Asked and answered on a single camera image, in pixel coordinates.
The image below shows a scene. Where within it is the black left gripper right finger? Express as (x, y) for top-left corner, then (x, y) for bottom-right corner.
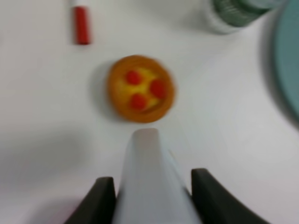
(191, 168), (267, 224)

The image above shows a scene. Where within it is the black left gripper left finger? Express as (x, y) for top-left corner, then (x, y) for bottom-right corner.
(65, 177), (116, 224)

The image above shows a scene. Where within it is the white blue shampoo bottle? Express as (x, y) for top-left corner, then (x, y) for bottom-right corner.
(113, 128), (202, 224)

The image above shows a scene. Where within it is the toy fruit tart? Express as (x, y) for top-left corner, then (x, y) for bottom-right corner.
(107, 55), (176, 123)

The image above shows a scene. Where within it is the teal round plate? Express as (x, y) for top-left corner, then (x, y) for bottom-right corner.
(271, 0), (299, 129)

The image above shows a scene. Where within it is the clear water bottle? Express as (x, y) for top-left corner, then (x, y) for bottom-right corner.
(206, 0), (285, 34)

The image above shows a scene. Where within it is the red white marker pen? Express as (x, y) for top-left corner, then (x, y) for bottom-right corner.
(68, 0), (92, 45)

